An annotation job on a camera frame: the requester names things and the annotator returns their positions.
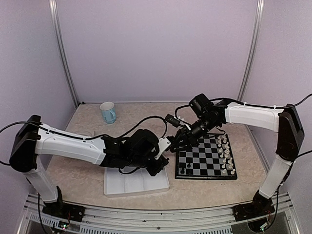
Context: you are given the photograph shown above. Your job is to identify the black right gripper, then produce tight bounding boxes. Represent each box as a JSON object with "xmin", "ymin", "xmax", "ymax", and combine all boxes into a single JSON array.
[{"xmin": 173, "ymin": 115, "xmax": 219, "ymax": 152}]

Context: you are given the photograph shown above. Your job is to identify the white plastic tray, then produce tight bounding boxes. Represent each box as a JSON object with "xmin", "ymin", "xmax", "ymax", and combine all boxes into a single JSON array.
[{"xmin": 104, "ymin": 167, "xmax": 170, "ymax": 198}]

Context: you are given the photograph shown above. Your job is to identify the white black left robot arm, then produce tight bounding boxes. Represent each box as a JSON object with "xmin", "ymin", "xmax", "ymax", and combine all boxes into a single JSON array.
[{"xmin": 9, "ymin": 115, "xmax": 171, "ymax": 217}]

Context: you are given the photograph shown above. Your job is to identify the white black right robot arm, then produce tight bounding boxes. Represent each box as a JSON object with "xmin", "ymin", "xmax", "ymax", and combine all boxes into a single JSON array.
[{"xmin": 169, "ymin": 94, "xmax": 305, "ymax": 216}]

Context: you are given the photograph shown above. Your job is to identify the black white chess board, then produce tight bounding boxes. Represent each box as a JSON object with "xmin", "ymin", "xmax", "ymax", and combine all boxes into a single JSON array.
[{"xmin": 175, "ymin": 134, "xmax": 237, "ymax": 180}]

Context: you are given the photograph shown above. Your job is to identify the light blue mug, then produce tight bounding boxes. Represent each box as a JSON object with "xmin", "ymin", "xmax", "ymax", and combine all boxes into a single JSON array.
[{"xmin": 99, "ymin": 102, "xmax": 117, "ymax": 124}]

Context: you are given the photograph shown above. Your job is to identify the clear plastic lid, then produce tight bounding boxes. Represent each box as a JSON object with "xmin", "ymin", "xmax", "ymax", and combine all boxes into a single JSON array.
[{"xmin": 74, "ymin": 130, "xmax": 95, "ymax": 137}]

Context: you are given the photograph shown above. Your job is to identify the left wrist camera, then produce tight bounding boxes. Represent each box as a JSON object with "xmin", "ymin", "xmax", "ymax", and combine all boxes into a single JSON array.
[{"xmin": 155, "ymin": 136, "xmax": 171, "ymax": 160}]

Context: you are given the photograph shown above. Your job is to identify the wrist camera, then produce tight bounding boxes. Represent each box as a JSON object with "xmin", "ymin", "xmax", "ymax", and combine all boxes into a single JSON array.
[
  {"xmin": 165, "ymin": 114, "xmax": 191, "ymax": 132},
  {"xmin": 155, "ymin": 136, "xmax": 171, "ymax": 160}
]

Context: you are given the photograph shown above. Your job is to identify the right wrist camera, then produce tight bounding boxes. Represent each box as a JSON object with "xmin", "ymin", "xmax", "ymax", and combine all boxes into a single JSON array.
[{"xmin": 165, "ymin": 114, "xmax": 191, "ymax": 132}]

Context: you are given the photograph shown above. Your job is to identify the front aluminium rail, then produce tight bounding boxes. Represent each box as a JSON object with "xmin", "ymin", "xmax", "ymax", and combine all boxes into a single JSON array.
[{"xmin": 14, "ymin": 193, "xmax": 301, "ymax": 234}]

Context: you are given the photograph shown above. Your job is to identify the right aluminium frame post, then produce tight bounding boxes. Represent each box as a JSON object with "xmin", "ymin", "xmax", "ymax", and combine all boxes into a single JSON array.
[{"xmin": 237, "ymin": 0, "xmax": 265, "ymax": 101}]

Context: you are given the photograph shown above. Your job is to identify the aluminium frame post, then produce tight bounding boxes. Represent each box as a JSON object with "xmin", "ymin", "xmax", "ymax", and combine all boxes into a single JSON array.
[
  {"xmin": 237, "ymin": 0, "xmax": 265, "ymax": 101},
  {"xmin": 49, "ymin": 0, "xmax": 80, "ymax": 108}
]

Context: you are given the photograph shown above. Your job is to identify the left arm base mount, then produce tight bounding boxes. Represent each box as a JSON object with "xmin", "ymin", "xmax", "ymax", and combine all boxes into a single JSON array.
[{"xmin": 42, "ymin": 203, "xmax": 85, "ymax": 222}]

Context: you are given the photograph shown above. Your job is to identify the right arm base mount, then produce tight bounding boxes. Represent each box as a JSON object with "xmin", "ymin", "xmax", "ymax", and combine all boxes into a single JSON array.
[{"xmin": 233, "ymin": 202, "xmax": 275, "ymax": 221}]

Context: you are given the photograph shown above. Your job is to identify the left aluminium frame post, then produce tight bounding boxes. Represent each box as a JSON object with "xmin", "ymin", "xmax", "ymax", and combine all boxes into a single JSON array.
[{"xmin": 49, "ymin": 0, "xmax": 80, "ymax": 108}]

